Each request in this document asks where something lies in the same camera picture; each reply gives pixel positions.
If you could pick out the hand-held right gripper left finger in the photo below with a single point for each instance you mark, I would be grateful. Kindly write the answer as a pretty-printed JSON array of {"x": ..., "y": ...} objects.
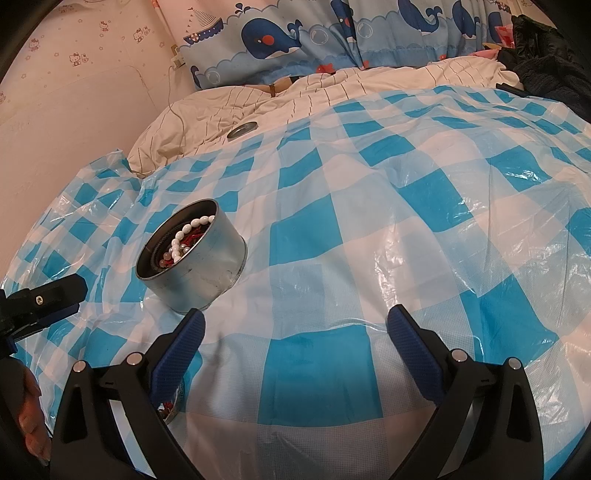
[{"x": 182, "y": 350}]

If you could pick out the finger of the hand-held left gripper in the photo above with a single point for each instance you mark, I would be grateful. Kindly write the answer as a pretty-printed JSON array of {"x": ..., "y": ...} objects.
[{"x": 51, "y": 295}]

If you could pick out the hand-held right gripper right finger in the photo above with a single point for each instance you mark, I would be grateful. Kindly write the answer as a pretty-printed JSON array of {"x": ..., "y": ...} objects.
[{"x": 413, "y": 350}]

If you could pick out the large round metal tin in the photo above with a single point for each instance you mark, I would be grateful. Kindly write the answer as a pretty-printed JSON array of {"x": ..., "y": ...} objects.
[{"x": 203, "y": 277}]

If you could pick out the person's left hand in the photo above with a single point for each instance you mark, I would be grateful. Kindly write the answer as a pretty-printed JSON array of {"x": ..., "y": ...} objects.
[{"x": 34, "y": 424}]

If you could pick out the small round metal tin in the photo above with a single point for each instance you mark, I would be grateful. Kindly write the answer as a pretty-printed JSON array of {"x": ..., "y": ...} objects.
[{"x": 173, "y": 406}]

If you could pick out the blue checkered plastic sheet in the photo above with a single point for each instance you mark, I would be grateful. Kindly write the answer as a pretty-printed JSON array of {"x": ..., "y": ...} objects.
[{"x": 351, "y": 258}]

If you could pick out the round metal tin lid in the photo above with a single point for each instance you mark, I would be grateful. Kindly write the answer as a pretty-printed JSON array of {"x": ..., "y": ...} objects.
[{"x": 243, "y": 129}]

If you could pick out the cream striped quilt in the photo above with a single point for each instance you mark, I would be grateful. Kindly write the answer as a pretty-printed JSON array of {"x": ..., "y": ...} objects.
[{"x": 221, "y": 110}]

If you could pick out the tan object with dark band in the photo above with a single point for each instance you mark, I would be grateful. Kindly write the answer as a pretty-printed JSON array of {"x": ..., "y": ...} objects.
[{"x": 272, "y": 87}]

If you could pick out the pink cloth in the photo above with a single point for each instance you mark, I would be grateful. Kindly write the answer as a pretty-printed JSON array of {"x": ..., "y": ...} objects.
[{"x": 496, "y": 41}]

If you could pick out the dark clothing pile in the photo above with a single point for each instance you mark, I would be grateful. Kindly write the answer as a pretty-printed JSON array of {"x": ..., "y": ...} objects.
[{"x": 549, "y": 55}]

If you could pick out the blue whale print curtain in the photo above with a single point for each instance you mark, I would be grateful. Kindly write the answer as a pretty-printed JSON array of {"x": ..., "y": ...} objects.
[{"x": 323, "y": 37}]

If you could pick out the white wall charger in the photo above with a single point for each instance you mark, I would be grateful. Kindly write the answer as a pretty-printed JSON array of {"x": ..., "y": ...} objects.
[{"x": 176, "y": 55}]

